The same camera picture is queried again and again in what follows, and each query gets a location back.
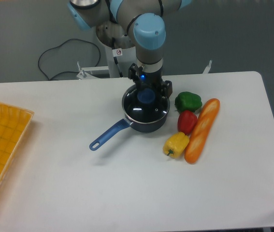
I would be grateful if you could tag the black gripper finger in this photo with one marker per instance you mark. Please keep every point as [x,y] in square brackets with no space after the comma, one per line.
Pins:
[164,88]
[133,74]

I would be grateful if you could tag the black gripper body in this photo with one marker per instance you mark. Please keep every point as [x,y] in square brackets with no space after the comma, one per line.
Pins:
[152,79]

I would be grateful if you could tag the glass lid with blue knob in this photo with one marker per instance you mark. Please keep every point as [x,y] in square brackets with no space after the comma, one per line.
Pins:
[145,107]

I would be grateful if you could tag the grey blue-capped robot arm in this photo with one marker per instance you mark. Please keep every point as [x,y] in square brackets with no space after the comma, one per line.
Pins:
[142,21]

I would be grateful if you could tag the green bell pepper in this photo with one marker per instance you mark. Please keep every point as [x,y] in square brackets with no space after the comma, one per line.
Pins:
[188,101]

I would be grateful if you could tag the red bell pepper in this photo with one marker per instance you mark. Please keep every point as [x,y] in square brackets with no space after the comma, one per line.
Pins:
[186,122]

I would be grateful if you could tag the orange baguette bread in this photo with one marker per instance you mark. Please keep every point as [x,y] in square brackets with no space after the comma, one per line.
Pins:
[201,130]

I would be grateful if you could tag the dark blue saucepan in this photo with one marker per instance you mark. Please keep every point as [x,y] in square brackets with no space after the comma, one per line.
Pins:
[124,123]

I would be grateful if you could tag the yellow bell pepper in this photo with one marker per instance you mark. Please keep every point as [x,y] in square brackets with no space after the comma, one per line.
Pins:
[175,145]

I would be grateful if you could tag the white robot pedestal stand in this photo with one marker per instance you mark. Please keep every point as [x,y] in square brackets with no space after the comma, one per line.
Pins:
[119,49]

